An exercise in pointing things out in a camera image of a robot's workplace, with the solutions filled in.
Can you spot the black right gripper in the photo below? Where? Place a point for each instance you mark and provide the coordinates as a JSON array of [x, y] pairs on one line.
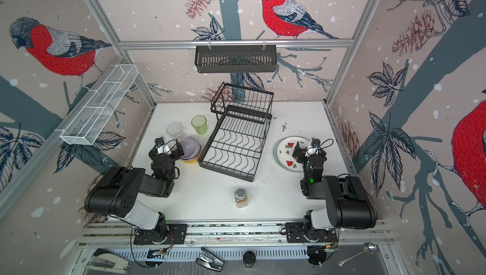
[[302, 155]]

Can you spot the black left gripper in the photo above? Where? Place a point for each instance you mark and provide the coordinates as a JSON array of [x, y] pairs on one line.
[[174, 154]]

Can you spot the white plate blue rim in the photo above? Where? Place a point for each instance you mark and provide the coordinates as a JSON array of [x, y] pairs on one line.
[[285, 149]]

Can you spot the clear glass tumbler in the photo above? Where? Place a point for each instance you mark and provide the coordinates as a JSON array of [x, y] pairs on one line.
[[176, 131]]

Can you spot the lilac bowl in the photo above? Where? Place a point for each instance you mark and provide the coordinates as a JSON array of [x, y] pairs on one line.
[[190, 147]]

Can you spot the yellow bowl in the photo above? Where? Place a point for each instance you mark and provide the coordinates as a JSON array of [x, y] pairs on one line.
[[190, 161]]

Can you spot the green glass tumbler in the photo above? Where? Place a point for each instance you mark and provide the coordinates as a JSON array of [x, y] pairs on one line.
[[200, 125]]

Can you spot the pale green plate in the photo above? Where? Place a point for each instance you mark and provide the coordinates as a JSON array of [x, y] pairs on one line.
[[276, 159]]

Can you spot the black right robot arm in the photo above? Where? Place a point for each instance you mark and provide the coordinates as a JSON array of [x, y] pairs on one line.
[[347, 203]]

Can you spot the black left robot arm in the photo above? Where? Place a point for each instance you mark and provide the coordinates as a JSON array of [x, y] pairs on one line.
[[116, 192]]

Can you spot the black two-tier dish rack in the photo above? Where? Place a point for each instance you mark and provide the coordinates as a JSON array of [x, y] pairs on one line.
[[236, 145]]

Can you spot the spice jar silver lid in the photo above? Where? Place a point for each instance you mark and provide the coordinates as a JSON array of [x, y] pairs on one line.
[[241, 199]]

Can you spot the black stapler centre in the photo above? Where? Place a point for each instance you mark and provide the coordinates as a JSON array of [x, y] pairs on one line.
[[209, 261]]

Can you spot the round black cap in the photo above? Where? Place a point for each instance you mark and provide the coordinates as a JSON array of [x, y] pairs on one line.
[[249, 259]]

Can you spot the metal spoon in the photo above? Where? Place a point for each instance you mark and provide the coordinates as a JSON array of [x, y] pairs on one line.
[[368, 248]]

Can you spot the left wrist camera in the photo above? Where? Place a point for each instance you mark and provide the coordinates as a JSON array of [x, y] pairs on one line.
[[162, 146]]

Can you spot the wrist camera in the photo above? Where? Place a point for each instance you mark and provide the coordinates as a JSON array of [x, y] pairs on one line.
[[314, 147], [162, 146]]

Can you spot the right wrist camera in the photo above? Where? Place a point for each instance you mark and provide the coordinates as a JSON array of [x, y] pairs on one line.
[[314, 147]]

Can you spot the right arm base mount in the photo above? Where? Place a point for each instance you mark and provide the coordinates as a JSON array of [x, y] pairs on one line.
[[305, 233]]

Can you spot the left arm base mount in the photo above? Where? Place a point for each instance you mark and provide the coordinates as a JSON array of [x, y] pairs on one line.
[[169, 234]]

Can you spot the white wire mesh shelf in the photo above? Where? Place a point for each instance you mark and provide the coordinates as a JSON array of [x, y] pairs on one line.
[[89, 122]]

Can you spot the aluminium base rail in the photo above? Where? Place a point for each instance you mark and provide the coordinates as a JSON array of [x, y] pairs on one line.
[[227, 234]]

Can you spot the black hanging wall basket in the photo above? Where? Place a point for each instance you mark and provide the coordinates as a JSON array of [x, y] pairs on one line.
[[236, 59]]

